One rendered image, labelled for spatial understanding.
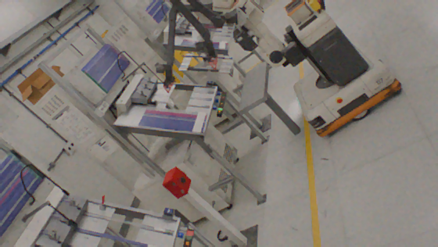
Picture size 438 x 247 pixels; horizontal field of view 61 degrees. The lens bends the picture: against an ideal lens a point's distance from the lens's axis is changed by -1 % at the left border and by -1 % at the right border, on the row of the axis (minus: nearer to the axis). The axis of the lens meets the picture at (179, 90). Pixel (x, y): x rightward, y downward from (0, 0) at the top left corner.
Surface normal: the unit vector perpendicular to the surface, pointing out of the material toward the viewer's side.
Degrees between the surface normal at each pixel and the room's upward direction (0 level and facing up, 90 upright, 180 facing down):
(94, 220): 47
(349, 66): 90
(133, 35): 90
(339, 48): 90
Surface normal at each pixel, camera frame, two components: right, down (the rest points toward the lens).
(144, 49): -0.23, 0.52
